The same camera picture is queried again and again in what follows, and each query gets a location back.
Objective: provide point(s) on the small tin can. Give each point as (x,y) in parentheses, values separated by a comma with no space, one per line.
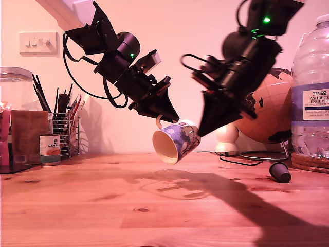
(50,151)

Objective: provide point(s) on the large plastic water bottle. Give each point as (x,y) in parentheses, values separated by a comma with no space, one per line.
(313,64)

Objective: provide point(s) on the red pencil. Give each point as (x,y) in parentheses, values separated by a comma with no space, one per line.
(76,105)

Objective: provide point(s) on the black chopstick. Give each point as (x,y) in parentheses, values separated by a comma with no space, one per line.
(42,90)
(40,99)
(39,90)

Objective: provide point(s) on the pink packet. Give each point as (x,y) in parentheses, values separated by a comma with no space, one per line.
(4,133)

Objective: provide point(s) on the black flat stand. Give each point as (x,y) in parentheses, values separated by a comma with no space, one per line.
(14,169)

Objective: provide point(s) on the metal globe stand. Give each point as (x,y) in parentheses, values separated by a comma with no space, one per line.
(284,149)

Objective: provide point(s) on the brown cardboard box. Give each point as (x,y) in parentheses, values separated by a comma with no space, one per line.
(28,135)

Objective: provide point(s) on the cork globe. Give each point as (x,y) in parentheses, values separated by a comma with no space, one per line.
(277,108)

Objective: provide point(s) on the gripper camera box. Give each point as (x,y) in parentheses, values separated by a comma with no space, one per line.
(151,60)
(212,64)

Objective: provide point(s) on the glass jar with metal lid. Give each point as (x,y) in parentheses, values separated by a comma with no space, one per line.
(14,88)

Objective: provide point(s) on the slim black stick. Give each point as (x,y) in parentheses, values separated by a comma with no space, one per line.
(69,98)

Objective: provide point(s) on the white-tipped brush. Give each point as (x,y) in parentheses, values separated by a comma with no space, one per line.
(85,98)

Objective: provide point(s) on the white wall switch plate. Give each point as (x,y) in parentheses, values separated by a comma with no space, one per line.
(28,47)

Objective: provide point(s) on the white mug with blue print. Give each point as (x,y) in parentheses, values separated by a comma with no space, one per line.
(180,139)

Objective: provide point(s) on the white two-ball figure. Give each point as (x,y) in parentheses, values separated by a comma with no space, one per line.
(227,146)

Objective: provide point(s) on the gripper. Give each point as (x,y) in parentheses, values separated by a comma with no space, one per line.
(144,90)
(236,87)

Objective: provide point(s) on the dark coffee capsule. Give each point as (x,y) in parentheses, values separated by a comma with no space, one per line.
(280,173)

